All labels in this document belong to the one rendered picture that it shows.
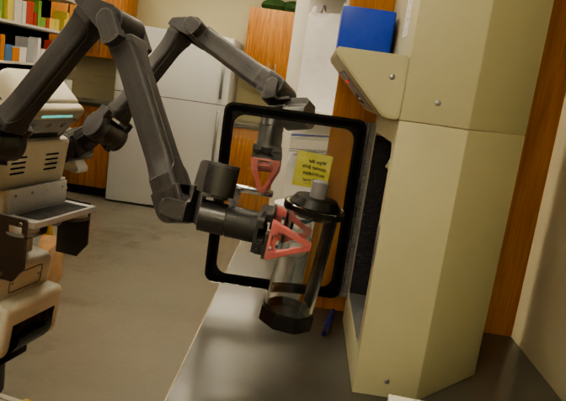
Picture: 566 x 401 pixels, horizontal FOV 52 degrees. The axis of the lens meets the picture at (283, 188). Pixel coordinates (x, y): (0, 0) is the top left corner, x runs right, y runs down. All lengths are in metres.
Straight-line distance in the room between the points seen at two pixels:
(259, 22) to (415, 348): 5.38
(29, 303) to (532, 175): 1.28
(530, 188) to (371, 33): 0.52
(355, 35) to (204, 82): 4.82
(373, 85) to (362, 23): 0.23
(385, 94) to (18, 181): 0.99
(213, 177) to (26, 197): 0.68
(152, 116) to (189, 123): 4.84
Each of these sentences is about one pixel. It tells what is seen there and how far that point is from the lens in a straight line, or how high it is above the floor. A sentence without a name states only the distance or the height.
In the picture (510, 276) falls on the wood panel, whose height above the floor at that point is 1.08.
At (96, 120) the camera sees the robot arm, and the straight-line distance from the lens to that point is 1.70.
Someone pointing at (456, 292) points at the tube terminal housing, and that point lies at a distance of 1.07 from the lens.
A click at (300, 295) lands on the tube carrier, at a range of 1.03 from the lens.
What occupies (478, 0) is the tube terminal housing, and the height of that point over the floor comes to 1.60.
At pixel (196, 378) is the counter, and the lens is 1.04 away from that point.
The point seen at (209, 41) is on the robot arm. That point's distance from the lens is 1.60.
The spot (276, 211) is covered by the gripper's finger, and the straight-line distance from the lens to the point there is 1.08.
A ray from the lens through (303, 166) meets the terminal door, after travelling 1.25.
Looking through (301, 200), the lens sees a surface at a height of 1.25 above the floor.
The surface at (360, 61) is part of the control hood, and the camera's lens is 0.94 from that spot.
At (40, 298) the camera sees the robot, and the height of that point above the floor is 0.79.
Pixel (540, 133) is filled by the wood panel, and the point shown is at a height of 1.41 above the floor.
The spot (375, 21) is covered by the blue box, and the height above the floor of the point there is 1.58.
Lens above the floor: 1.44
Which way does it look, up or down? 10 degrees down
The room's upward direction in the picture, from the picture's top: 8 degrees clockwise
